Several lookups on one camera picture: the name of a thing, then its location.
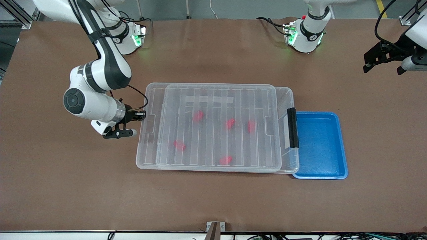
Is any clear ribbed plastic lid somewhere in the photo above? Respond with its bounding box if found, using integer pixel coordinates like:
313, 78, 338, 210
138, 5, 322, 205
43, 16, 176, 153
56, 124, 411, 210
136, 83, 283, 172

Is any black box latch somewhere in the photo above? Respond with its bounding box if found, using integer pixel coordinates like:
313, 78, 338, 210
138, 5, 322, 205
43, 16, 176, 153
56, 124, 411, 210
287, 107, 300, 149

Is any clear plastic storage box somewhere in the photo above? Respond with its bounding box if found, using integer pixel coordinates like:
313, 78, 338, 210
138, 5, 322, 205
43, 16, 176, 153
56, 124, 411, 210
155, 84, 300, 174

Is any blue plastic tray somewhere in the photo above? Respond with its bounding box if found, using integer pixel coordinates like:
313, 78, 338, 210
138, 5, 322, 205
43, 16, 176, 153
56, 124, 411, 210
293, 111, 349, 180

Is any brown paper table cover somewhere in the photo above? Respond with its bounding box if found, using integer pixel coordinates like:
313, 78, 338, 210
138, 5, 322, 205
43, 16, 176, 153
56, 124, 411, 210
0, 17, 427, 233

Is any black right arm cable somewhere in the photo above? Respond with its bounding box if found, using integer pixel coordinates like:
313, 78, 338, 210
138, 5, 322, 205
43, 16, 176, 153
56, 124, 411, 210
68, 0, 149, 111

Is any aluminium frame profile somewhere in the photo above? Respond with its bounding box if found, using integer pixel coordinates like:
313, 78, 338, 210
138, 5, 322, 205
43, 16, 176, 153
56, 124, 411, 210
0, 0, 38, 30
400, 0, 421, 26

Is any black base cable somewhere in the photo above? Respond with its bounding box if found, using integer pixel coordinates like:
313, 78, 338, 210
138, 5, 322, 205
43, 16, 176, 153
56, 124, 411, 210
100, 0, 152, 26
256, 16, 288, 36

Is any metal bracket with dark post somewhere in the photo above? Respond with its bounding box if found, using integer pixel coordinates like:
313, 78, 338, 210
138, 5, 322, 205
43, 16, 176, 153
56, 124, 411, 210
206, 221, 226, 240

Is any white table edge rail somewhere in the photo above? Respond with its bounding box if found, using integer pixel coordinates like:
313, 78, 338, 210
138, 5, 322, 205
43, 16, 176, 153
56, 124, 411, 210
0, 231, 427, 240

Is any tangled cable bundle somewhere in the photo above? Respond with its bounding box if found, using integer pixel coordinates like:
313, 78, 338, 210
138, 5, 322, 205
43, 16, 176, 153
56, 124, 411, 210
230, 232, 427, 240

